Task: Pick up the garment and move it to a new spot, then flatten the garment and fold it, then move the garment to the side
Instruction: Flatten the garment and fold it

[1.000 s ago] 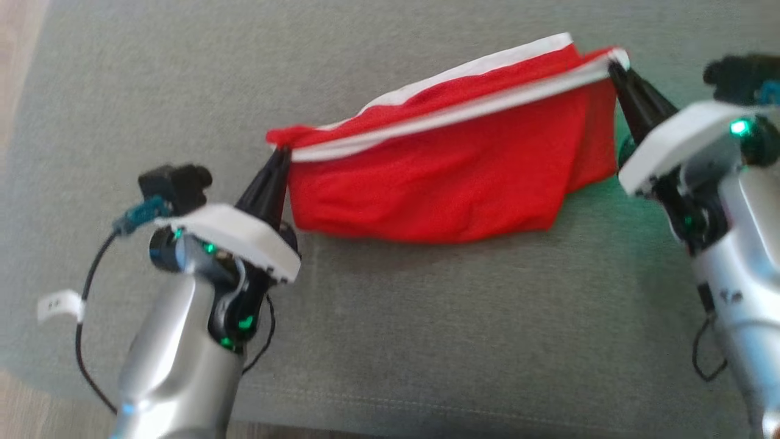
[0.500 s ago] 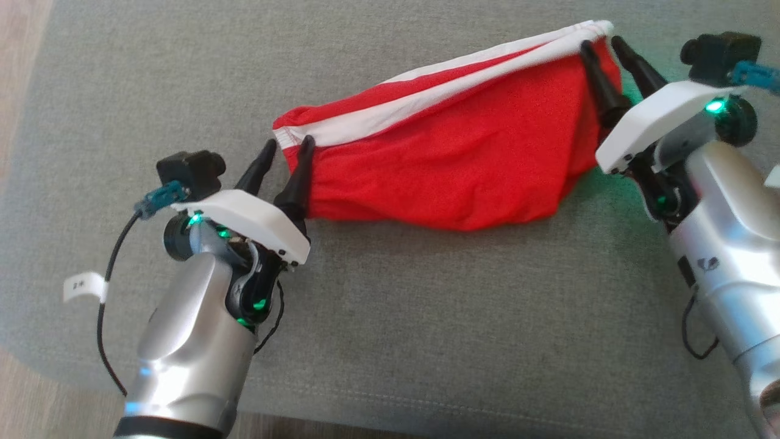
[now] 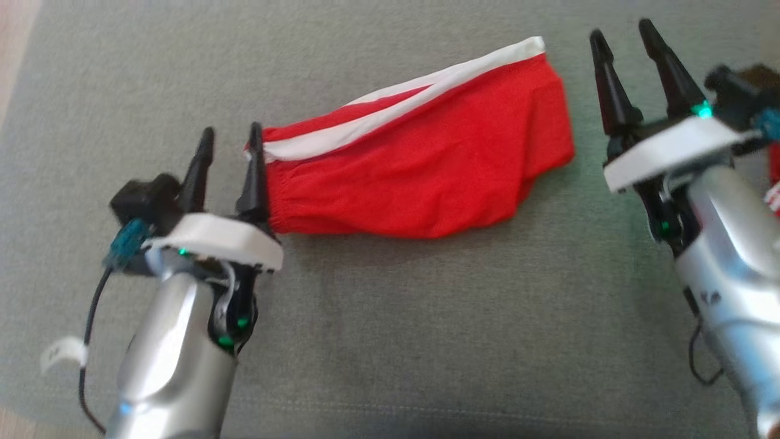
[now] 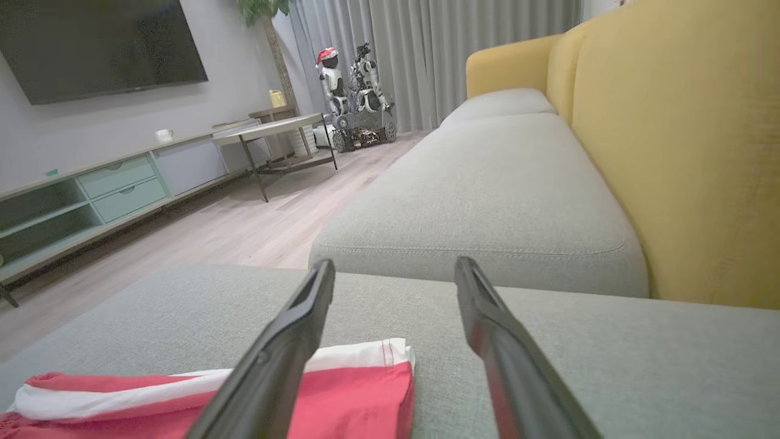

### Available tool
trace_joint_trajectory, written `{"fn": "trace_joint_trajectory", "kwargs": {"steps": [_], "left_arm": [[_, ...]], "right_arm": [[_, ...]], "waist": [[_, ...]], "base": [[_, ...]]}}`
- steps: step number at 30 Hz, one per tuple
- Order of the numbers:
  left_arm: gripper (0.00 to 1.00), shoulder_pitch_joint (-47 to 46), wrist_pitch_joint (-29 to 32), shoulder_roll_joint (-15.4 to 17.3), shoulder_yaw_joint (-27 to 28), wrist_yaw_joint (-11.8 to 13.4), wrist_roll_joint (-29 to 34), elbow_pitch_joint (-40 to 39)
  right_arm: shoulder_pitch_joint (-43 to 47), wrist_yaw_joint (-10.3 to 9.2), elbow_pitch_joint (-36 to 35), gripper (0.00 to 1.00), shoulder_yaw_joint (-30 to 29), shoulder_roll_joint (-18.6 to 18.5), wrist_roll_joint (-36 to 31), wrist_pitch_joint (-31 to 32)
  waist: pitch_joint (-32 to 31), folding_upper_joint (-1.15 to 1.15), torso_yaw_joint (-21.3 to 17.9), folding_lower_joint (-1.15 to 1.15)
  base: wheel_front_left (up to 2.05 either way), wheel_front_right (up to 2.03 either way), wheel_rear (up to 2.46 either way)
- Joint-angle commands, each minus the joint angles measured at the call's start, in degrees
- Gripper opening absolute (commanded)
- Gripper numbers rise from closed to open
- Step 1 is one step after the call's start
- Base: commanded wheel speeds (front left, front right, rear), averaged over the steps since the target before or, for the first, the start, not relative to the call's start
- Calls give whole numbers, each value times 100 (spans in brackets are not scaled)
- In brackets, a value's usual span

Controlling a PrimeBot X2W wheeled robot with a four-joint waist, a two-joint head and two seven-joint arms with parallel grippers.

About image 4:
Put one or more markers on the white humanoid robot santa hat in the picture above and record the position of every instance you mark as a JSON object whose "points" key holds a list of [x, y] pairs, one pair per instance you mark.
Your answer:
{"points": [[332, 79]]}

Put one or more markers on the short grey sofa seat cushion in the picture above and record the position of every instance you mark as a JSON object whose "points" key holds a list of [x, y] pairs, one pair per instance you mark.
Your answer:
{"points": [[499, 105]]}

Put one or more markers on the grey pleated curtain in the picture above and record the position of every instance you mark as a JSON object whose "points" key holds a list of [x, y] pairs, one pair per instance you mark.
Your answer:
{"points": [[439, 55]]}

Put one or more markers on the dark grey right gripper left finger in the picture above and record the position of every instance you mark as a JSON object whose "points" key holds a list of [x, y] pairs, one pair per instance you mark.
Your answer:
{"points": [[274, 366]]}

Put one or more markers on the white black humanoid robot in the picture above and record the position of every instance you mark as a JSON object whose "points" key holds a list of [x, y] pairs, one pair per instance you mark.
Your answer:
{"points": [[370, 76]]}

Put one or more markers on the white cup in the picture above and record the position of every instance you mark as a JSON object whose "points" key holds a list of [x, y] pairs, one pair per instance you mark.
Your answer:
{"points": [[163, 135]]}

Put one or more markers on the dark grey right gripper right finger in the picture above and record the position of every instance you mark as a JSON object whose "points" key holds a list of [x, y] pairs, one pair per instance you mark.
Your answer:
{"points": [[518, 372]]}

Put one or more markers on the brown wooden side table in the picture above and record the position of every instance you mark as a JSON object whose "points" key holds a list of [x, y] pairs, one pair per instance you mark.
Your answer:
{"points": [[274, 113]]}

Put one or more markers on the grey sofa back cushion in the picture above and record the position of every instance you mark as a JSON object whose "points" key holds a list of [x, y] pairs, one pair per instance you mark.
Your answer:
{"points": [[487, 201]]}

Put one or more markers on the potted tree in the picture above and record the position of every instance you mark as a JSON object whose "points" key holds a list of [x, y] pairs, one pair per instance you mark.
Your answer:
{"points": [[274, 42]]}

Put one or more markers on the wide yellow sofa backrest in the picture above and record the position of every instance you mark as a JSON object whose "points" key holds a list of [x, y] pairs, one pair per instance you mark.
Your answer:
{"points": [[688, 152]]}

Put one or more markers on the round-edged metal-leg coffee table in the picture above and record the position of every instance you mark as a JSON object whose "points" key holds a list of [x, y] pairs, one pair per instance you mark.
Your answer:
{"points": [[274, 131]]}

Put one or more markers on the white ribbed plant pot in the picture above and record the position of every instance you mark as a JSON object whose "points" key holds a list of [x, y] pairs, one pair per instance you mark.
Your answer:
{"points": [[301, 141]]}

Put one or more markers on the narrow yellow sofa backrest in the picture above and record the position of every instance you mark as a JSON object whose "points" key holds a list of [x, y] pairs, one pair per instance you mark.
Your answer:
{"points": [[563, 67]]}

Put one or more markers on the yellow sofa armrest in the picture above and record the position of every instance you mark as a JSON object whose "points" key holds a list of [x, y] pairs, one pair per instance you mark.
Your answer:
{"points": [[509, 64]]}

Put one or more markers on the black wall television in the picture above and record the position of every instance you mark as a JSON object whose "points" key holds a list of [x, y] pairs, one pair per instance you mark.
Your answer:
{"points": [[97, 46]]}

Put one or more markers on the long low TV cabinet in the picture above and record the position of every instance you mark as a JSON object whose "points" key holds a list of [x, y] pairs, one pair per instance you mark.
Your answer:
{"points": [[122, 189]]}

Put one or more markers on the red Bulls shorts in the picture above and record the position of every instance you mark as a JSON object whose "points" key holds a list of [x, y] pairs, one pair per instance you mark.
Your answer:
{"points": [[353, 402]]}

